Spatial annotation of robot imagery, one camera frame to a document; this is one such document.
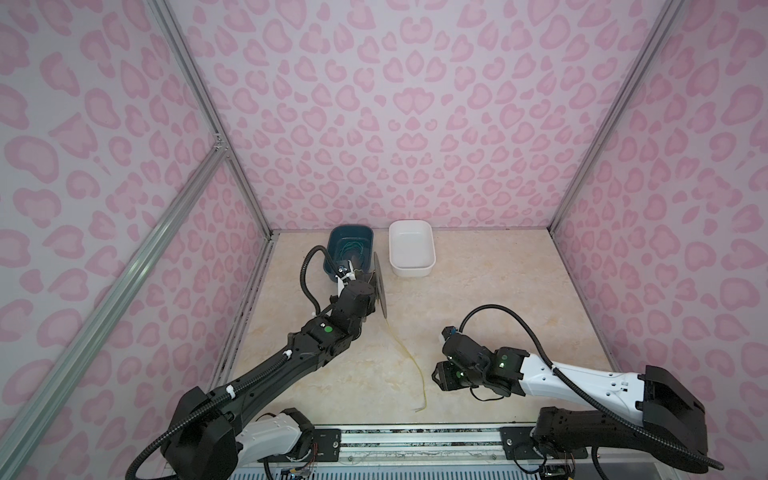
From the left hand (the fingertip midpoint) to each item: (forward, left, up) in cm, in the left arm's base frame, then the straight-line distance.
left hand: (361, 281), depth 80 cm
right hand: (-21, -20, -14) cm, 32 cm away
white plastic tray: (+25, -16, -18) cm, 35 cm away
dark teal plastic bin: (+33, +12, -17) cm, 39 cm away
